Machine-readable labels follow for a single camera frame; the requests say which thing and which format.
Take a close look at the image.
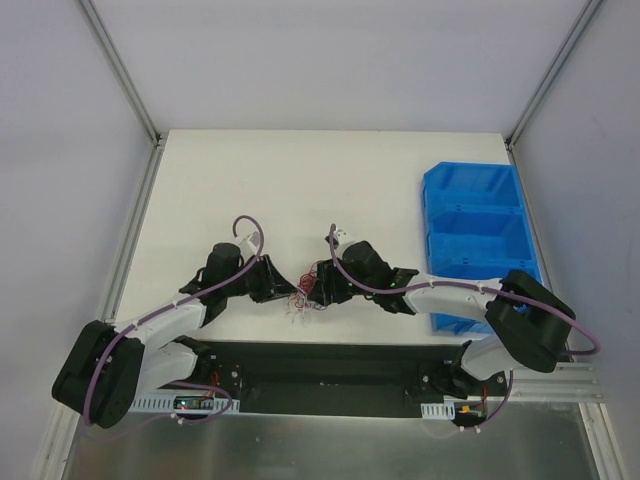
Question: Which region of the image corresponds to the right white cable duct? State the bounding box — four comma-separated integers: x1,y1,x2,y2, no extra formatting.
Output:
420,401,456,421

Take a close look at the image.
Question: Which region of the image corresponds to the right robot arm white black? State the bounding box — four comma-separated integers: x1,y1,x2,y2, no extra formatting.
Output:
308,241,576,399

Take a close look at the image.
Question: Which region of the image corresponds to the left aluminium frame post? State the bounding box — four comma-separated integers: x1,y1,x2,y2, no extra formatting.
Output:
77,0,169,146

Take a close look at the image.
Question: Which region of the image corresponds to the blue near storage bin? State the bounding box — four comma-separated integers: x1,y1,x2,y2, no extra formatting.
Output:
430,261,541,336

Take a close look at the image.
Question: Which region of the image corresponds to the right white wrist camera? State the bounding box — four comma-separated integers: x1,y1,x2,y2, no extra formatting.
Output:
329,225,356,250

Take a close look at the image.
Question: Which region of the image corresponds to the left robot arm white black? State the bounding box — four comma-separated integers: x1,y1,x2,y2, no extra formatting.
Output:
51,243,296,429

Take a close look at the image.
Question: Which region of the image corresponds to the blue middle storage bin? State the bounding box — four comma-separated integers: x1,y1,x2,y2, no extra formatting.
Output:
427,210,540,280

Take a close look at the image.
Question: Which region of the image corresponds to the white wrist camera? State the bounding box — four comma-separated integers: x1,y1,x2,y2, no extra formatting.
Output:
329,225,356,250
235,231,264,258

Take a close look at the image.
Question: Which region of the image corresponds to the blue storage bin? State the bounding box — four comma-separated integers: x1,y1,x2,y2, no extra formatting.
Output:
427,210,540,280
422,162,524,216
430,261,541,336

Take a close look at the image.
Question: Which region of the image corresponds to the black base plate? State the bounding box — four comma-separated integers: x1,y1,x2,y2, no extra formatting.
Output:
183,341,507,418

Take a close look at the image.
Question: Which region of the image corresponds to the red blue wire bundle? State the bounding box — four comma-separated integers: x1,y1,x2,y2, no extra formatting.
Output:
279,272,324,326

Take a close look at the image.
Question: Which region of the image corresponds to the white cable duct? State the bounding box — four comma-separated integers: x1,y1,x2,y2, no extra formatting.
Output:
420,401,456,421
129,393,240,415

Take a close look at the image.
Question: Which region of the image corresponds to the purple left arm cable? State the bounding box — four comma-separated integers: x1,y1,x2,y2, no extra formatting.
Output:
82,215,266,429

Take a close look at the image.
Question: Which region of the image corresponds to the right aluminium frame post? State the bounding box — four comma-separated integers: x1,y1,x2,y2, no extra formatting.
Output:
504,0,609,149

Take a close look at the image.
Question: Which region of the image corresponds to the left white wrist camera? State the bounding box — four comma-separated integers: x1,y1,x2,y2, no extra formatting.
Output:
235,231,264,258

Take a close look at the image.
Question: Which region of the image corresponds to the blue far storage bin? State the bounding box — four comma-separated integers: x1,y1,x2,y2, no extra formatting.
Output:
422,162,524,216

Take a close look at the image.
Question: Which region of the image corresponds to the left white cable duct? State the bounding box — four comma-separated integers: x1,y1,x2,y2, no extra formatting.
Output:
129,393,240,415

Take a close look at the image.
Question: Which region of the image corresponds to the aluminium frame post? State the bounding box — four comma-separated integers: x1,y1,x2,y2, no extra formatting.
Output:
77,0,169,146
504,0,609,149

